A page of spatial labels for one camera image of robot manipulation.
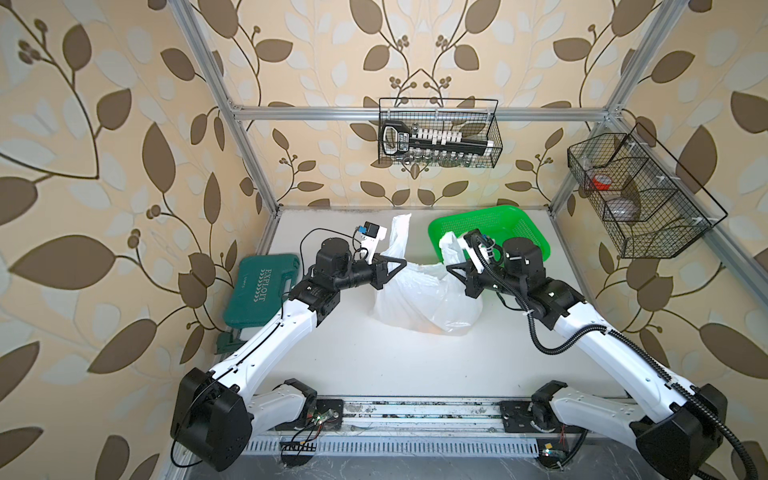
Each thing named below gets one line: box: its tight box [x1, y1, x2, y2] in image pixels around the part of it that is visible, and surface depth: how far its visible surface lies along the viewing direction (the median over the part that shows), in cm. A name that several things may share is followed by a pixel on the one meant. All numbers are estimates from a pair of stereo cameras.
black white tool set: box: [381, 121, 495, 156], surface depth 84 cm
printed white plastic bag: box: [372, 214, 483, 335], surface depth 75 cm
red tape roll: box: [592, 174, 612, 191], surface depth 84 cm
